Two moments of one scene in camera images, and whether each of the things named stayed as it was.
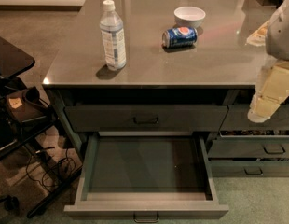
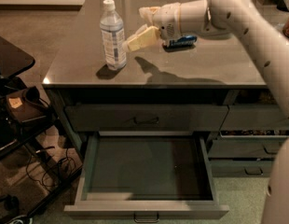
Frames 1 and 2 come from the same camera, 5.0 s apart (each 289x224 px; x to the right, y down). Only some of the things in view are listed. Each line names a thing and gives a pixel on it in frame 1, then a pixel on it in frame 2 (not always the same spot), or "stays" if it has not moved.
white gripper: x=281 y=36 to x=167 y=20
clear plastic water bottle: x=113 y=36 stays
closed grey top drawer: x=146 y=118 stays
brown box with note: x=23 y=110 stays
